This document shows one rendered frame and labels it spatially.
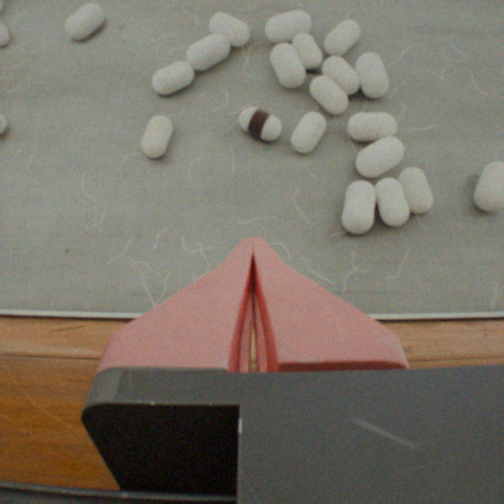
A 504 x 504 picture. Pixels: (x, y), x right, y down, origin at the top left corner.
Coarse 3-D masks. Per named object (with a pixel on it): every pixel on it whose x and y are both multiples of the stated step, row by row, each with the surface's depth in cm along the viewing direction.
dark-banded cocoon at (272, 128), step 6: (246, 108) 26; (252, 108) 26; (246, 114) 26; (252, 114) 26; (240, 120) 26; (246, 120) 26; (270, 120) 25; (276, 120) 26; (246, 126) 26; (264, 126) 26; (270, 126) 25; (276, 126) 26; (264, 132) 26; (270, 132) 26; (276, 132) 26; (264, 138) 26; (270, 138) 26
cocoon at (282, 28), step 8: (280, 16) 27; (288, 16) 27; (296, 16) 27; (304, 16) 28; (272, 24) 28; (280, 24) 27; (288, 24) 27; (296, 24) 28; (304, 24) 28; (272, 32) 28; (280, 32) 28; (288, 32) 28; (296, 32) 28; (304, 32) 28; (272, 40) 28; (280, 40) 28; (288, 40) 29
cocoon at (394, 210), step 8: (384, 184) 24; (392, 184) 24; (400, 184) 24; (376, 192) 25; (384, 192) 24; (392, 192) 24; (400, 192) 24; (376, 200) 25; (384, 200) 24; (392, 200) 24; (400, 200) 24; (384, 208) 24; (392, 208) 24; (400, 208) 24; (408, 208) 24; (384, 216) 24; (392, 216) 24; (400, 216) 24; (408, 216) 24; (392, 224) 24; (400, 224) 24
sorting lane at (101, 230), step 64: (64, 0) 31; (128, 0) 31; (192, 0) 31; (256, 0) 31; (320, 0) 31; (384, 0) 31; (448, 0) 31; (0, 64) 29; (64, 64) 29; (128, 64) 29; (256, 64) 29; (320, 64) 29; (384, 64) 29; (448, 64) 29; (64, 128) 27; (128, 128) 27; (192, 128) 27; (448, 128) 27; (0, 192) 26; (64, 192) 26; (128, 192) 26; (192, 192) 26; (256, 192) 26; (320, 192) 26; (448, 192) 26; (0, 256) 25; (64, 256) 25; (128, 256) 25; (192, 256) 25; (320, 256) 25; (384, 256) 25; (448, 256) 25
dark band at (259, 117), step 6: (258, 108) 26; (258, 114) 26; (264, 114) 26; (270, 114) 26; (252, 120) 26; (258, 120) 26; (264, 120) 25; (252, 126) 26; (258, 126) 26; (252, 132) 26; (258, 132) 26
